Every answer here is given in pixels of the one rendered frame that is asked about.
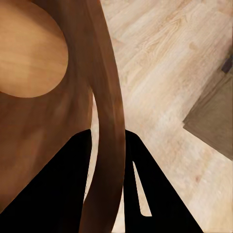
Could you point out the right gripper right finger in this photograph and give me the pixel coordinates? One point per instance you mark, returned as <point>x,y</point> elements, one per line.
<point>169,213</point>

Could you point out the trash can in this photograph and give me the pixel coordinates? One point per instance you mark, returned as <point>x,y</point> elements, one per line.
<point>54,55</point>

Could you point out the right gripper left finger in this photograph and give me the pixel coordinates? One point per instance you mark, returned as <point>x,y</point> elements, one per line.
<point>53,200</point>

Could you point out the cabinet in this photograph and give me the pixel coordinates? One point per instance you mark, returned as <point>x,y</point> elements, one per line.
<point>211,117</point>

